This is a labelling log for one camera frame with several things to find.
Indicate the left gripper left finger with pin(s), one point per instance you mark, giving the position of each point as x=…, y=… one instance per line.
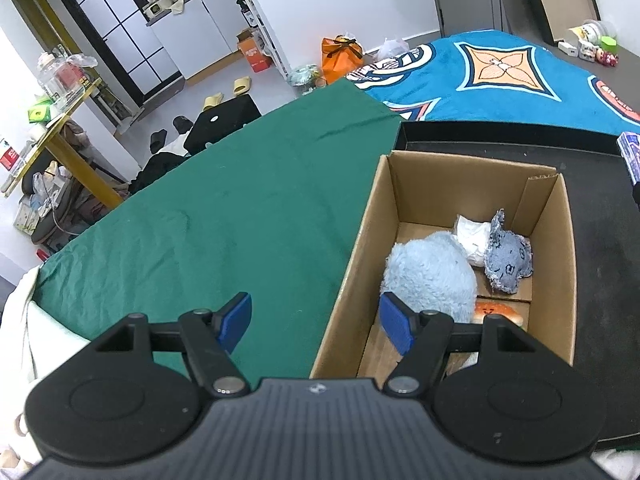
x=209, y=338

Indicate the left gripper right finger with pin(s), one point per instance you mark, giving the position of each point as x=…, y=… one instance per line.
x=421, y=339

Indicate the orange burger plush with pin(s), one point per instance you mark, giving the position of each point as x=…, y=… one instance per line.
x=484, y=308

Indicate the light blue fluffy plush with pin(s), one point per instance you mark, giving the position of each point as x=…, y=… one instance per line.
x=432, y=274

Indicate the white stuffing bag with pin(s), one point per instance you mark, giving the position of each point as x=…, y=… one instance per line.
x=474, y=238

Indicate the grey denim soft toy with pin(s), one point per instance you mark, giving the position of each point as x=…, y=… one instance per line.
x=508, y=258

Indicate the green cloth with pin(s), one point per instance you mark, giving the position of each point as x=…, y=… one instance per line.
x=272, y=210

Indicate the brown cardboard box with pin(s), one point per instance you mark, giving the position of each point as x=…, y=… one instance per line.
x=417, y=194

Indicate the black tray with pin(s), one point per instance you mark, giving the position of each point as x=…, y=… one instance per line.
x=606, y=234

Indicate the black chair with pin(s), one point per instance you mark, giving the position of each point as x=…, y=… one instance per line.
x=220, y=121

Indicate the yellow slipper left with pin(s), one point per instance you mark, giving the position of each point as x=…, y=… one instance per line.
x=213, y=101

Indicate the yellow slipper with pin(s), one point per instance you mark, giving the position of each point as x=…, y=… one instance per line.
x=241, y=85
x=213, y=101

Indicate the yellow slipper right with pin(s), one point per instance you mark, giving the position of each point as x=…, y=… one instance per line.
x=241, y=85

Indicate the yellow leg table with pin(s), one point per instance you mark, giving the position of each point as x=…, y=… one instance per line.
x=54, y=142

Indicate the blue patterned blanket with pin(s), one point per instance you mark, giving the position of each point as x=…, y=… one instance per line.
x=491, y=76

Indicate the orange cardboard box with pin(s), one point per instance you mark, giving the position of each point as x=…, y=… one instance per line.
x=251, y=48

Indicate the purple tissue pack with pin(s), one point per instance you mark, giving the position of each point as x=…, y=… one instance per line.
x=629, y=145

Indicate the white plastic bag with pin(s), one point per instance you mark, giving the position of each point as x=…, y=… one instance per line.
x=391, y=48

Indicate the orange gift bag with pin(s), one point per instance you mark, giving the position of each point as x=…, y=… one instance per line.
x=339, y=56

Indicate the glass jar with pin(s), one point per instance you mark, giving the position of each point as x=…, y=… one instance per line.
x=64, y=78

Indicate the white kitchen cabinet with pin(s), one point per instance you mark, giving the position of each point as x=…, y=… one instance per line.
x=205, y=32

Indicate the green lid jar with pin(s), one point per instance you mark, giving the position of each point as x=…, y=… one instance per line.
x=609, y=44

